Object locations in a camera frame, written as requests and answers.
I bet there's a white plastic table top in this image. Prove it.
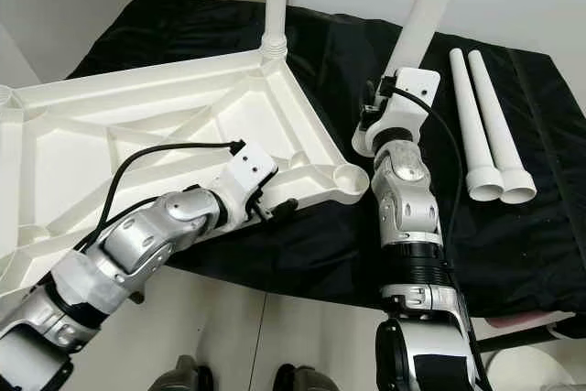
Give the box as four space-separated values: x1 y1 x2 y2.
0 48 372 319

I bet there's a dark robot right foot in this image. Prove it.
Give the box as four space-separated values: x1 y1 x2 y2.
270 364 340 391

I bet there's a dark robot foot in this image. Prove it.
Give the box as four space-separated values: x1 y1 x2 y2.
151 354 212 391
270 364 340 391

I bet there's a dark robot left foot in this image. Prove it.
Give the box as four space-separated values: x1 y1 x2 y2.
151 354 212 391

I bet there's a black table cloth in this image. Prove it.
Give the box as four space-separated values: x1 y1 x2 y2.
64 0 586 314

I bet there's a white round floor fan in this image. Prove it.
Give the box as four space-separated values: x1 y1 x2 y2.
485 345 586 391

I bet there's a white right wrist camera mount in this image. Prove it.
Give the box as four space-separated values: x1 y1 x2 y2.
366 68 440 156

